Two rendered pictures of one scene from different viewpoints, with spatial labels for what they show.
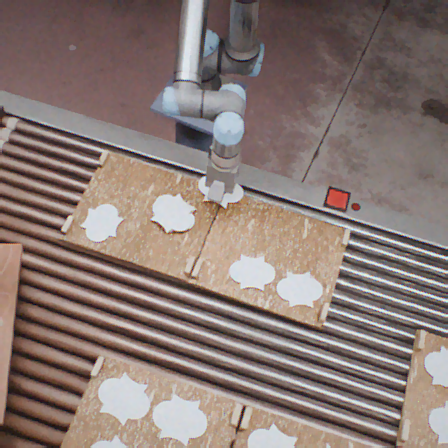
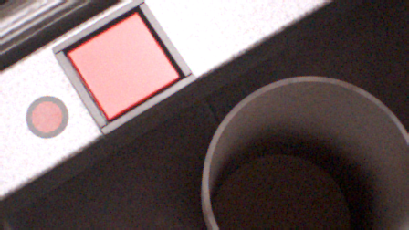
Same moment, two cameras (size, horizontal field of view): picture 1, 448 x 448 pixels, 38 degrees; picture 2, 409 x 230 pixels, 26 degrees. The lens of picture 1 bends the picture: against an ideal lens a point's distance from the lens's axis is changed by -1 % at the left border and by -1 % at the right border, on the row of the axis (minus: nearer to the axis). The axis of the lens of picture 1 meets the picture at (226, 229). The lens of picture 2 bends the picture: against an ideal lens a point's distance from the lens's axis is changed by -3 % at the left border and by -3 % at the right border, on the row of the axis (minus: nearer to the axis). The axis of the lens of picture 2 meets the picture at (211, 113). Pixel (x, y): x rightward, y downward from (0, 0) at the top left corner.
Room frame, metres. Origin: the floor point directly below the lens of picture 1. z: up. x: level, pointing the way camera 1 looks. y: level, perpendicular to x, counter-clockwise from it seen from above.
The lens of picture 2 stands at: (1.39, -0.45, 1.54)
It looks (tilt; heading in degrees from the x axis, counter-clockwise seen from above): 74 degrees down; 127
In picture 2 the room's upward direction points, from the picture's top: 11 degrees clockwise
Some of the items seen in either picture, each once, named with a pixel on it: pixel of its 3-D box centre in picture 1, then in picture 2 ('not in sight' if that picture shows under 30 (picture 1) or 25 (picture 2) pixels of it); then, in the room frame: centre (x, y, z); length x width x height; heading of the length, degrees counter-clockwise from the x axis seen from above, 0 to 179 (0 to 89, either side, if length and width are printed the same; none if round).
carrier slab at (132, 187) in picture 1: (145, 213); not in sight; (1.05, 0.26, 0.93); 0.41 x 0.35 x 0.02; 80
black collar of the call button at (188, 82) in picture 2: (337, 199); (123, 67); (1.22, -0.34, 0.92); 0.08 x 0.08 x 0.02; 80
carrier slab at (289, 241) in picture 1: (272, 256); not in sight; (0.97, -0.15, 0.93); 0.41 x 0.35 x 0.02; 79
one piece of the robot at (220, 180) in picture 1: (219, 176); not in sight; (1.07, 0.04, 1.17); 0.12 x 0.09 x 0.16; 171
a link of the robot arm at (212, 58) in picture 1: (202, 53); not in sight; (1.62, 0.17, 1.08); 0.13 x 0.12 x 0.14; 92
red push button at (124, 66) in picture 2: (336, 199); (123, 67); (1.22, -0.34, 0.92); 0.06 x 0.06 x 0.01; 80
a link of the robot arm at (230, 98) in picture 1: (224, 106); not in sight; (1.19, 0.06, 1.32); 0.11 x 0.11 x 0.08; 2
